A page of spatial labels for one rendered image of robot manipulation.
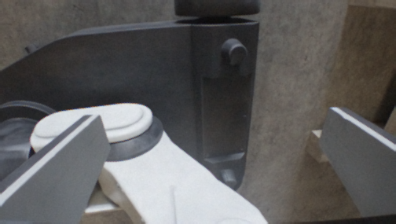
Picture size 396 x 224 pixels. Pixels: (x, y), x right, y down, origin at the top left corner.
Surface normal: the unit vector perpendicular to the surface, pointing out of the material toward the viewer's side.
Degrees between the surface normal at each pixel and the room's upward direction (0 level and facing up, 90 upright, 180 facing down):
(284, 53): 0
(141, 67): 0
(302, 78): 0
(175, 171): 90
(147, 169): 90
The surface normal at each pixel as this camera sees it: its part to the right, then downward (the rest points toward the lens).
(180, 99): 0.19, 0.47
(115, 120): -0.04, -0.87
